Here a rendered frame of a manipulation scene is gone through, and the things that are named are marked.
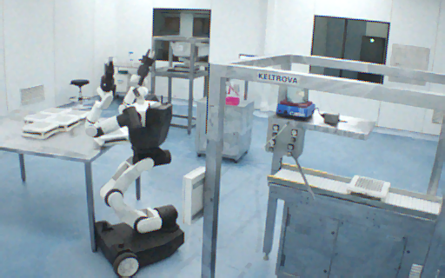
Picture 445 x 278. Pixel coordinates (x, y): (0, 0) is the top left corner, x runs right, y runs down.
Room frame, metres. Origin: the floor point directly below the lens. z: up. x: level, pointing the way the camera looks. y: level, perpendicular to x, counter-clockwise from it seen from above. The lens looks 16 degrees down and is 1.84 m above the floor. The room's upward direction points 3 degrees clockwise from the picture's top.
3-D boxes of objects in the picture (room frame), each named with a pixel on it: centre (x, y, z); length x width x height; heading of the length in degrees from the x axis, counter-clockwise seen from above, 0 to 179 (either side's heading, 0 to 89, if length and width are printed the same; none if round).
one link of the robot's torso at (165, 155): (2.78, 0.52, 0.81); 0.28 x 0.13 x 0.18; 126
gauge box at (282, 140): (2.39, -0.39, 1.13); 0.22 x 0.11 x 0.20; 63
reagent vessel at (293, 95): (2.47, -0.45, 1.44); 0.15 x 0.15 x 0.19
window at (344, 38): (7.14, -2.18, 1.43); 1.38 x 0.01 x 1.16; 71
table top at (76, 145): (3.25, 1.61, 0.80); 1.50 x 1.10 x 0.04; 82
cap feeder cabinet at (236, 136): (5.19, -0.01, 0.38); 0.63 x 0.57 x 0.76; 71
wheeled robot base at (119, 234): (2.72, 0.60, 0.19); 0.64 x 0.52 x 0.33; 126
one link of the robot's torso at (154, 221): (2.74, 0.58, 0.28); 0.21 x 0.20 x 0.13; 126
